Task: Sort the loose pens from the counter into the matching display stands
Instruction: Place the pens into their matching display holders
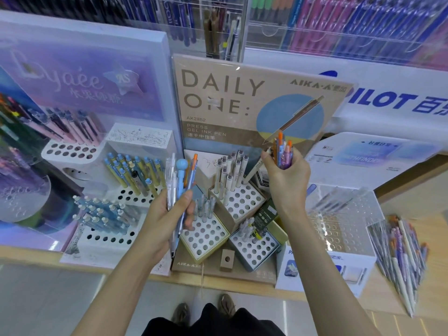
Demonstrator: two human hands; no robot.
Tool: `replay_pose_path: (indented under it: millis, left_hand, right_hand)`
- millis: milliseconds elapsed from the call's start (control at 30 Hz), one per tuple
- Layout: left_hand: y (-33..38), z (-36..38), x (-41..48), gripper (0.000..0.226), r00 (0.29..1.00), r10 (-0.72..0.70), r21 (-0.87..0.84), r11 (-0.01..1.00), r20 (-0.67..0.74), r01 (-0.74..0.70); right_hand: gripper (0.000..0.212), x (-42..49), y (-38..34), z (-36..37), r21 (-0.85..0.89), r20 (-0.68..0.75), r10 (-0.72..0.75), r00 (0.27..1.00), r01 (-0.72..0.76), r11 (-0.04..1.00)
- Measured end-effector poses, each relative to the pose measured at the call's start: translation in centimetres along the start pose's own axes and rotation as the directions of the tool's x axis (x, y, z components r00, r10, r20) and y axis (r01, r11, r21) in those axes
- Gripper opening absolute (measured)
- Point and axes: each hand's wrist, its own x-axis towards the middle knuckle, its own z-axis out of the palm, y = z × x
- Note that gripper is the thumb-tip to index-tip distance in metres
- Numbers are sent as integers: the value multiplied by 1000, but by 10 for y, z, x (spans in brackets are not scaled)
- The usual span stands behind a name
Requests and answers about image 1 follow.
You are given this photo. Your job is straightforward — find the person's left hand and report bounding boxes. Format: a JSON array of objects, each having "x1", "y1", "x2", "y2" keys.
[{"x1": 139, "y1": 189, "x2": 197, "y2": 267}]

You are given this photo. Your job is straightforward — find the person's right hand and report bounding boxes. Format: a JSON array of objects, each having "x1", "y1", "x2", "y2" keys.
[{"x1": 261, "y1": 148, "x2": 312, "y2": 221}]

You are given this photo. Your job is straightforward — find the white slim pen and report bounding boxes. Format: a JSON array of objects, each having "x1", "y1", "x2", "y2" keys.
[{"x1": 243, "y1": 147, "x2": 273, "y2": 185}]

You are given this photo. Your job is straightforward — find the orange-topped pen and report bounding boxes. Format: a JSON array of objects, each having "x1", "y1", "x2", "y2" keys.
[{"x1": 275, "y1": 131, "x2": 285, "y2": 169}]

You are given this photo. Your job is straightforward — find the clear transparent pen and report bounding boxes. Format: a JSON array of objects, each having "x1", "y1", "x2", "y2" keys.
[{"x1": 164, "y1": 153, "x2": 176, "y2": 259}]

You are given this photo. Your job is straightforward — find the orange-clip grey pen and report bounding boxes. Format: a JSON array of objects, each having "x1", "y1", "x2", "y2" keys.
[{"x1": 178, "y1": 153, "x2": 199, "y2": 239}]

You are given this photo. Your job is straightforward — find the person's left forearm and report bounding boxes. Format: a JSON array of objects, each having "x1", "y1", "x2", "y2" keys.
[{"x1": 72, "y1": 239, "x2": 166, "y2": 336}]

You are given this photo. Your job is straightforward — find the person's right forearm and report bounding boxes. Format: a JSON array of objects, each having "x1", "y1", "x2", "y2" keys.
[{"x1": 275, "y1": 206, "x2": 366, "y2": 336}]

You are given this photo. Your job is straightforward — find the group of clear pens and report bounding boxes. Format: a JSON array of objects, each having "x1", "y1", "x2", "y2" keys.
[{"x1": 194, "y1": 196, "x2": 217, "y2": 226}]

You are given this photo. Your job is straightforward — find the group of white grey pens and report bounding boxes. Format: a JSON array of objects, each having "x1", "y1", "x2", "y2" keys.
[{"x1": 211, "y1": 150, "x2": 250, "y2": 207}]

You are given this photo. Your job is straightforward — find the group of yellow blue pens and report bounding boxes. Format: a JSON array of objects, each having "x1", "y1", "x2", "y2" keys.
[{"x1": 103, "y1": 152, "x2": 166, "y2": 207}]

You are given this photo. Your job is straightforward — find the dark green refill box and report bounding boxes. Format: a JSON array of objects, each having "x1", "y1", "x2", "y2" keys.
[{"x1": 253, "y1": 199, "x2": 279, "y2": 241}]

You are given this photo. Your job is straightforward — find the small cardboard block with hole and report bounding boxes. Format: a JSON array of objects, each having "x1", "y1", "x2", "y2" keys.
[{"x1": 219, "y1": 248, "x2": 235, "y2": 272}]

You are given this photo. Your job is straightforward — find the beige cardboard pen display stand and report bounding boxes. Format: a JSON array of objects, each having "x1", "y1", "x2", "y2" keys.
[{"x1": 171, "y1": 54, "x2": 355, "y2": 288}]

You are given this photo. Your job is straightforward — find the scribbled white test paper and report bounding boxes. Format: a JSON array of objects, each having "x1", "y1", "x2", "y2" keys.
[{"x1": 105, "y1": 124, "x2": 174, "y2": 151}]

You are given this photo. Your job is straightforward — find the group of light blue pens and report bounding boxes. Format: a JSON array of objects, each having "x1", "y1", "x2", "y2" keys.
[{"x1": 71, "y1": 195, "x2": 131, "y2": 238}]

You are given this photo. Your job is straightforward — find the clear acrylic pen holder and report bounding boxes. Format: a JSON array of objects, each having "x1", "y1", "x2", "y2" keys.
[{"x1": 307, "y1": 186, "x2": 386, "y2": 256}]

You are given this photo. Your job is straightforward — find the white pastel display card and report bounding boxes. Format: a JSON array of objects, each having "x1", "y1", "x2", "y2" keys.
[{"x1": 307, "y1": 132, "x2": 442, "y2": 190}]

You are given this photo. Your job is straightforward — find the person's left shoe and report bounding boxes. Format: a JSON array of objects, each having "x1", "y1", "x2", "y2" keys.
[{"x1": 171, "y1": 302, "x2": 192, "y2": 326}]

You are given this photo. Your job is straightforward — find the person's shoe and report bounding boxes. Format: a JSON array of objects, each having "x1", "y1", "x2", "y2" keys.
[
  {"x1": 171, "y1": 302, "x2": 192, "y2": 326},
  {"x1": 217, "y1": 294, "x2": 237, "y2": 318}
]

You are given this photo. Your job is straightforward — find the person's right shoe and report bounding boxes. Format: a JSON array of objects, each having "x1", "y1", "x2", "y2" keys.
[{"x1": 217, "y1": 294, "x2": 237, "y2": 318}]

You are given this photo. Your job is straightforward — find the white box display base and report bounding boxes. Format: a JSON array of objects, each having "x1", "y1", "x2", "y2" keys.
[{"x1": 276, "y1": 243, "x2": 377, "y2": 298}]

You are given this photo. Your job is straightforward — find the person's black trousers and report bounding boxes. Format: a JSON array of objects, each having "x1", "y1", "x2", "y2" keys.
[{"x1": 141, "y1": 302, "x2": 288, "y2": 336}]

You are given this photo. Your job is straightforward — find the white sign with blue letters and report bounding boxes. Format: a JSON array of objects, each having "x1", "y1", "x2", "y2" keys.
[{"x1": 243, "y1": 48, "x2": 448, "y2": 127}]

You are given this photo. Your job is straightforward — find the silver star tag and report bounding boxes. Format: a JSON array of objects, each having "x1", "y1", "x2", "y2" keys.
[{"x1": 103, "y1": 63, "x2": 146, "y2": 98}]

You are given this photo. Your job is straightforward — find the clear acrylic pen rack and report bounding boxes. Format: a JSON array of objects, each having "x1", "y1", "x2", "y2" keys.
[{"x1": 168, "y1": 0, "x2": 251, "y2": 63}]

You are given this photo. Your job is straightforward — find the row of pink purple pens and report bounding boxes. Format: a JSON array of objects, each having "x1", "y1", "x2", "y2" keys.
[{"x1": 19, "y1": 108, "x2": 106, "y2": 145}]

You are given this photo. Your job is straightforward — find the dark round pen display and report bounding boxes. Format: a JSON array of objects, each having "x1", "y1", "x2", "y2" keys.
[{"x1": 0, "y1": 66, "x2": 83, "y2": 235}]

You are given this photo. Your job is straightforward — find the white purple pen display stand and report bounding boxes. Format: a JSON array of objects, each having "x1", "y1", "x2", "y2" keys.
[{"x1": 0, "y1": 10, "x2": 180, "y2": 275}]

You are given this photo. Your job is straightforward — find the pile of patterned pens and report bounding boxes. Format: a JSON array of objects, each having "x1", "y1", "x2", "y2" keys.
[{"x1": 365, "y1": 215, "x2": 430, "y2": 318}]

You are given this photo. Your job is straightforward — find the rack of hanging blue pens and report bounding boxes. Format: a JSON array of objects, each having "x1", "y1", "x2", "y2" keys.
[{"x1": 0, "y1": 0, "x2": 210, "y2": 44}]

